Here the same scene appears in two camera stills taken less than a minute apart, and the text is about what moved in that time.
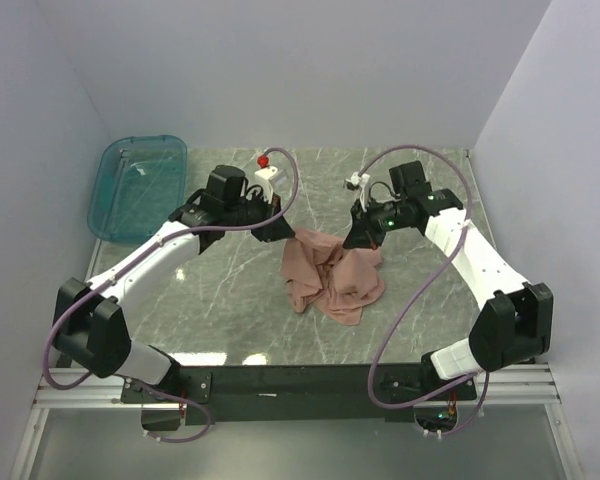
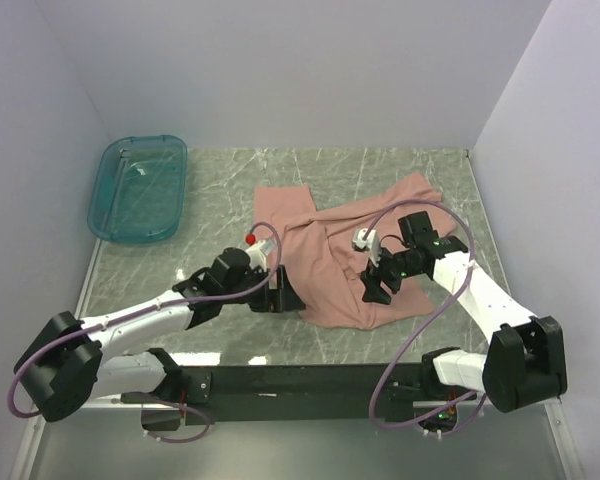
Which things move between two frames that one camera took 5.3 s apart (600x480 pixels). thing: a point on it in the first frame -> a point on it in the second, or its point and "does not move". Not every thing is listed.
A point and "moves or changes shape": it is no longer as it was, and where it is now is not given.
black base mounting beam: [300, 394] does not move
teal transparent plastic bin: [138, 184] does not move
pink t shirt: [339, 282] moves or changes shape
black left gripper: [280, 229] -> [282, 299]
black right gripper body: [380, 218] -> [392, 268]
